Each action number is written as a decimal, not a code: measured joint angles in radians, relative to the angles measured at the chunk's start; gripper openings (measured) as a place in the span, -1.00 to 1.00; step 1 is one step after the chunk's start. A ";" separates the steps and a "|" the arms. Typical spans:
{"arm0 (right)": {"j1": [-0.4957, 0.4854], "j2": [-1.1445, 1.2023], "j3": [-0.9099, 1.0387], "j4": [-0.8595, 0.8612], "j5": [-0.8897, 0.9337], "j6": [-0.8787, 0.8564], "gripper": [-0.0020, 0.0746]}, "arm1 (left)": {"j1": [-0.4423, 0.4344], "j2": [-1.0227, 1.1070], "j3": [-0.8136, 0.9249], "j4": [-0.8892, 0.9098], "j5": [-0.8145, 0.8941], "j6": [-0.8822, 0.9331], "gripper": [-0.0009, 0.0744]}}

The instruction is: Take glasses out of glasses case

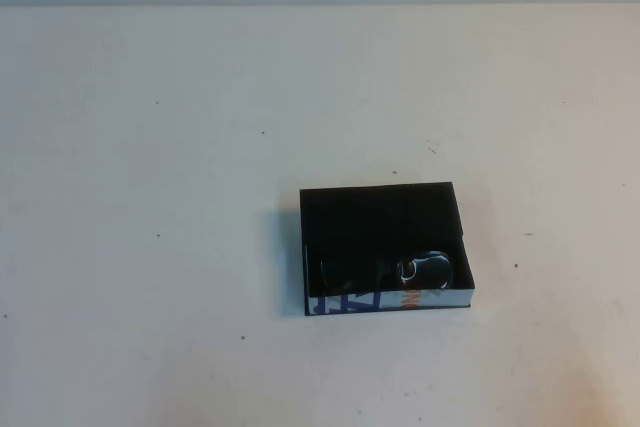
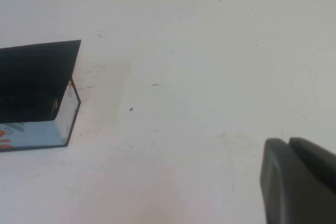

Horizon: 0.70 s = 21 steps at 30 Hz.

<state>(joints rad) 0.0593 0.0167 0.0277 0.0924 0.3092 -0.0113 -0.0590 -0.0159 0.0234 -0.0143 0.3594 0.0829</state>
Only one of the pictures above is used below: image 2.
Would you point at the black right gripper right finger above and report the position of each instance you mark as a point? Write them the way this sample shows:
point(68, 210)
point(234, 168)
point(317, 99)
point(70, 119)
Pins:
point(315, 153)

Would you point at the black glasses case printed sides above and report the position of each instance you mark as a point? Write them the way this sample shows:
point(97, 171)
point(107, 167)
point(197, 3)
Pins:
point(31, 72)

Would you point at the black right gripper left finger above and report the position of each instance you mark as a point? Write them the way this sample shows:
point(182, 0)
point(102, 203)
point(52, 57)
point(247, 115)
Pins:
point(286, 190)

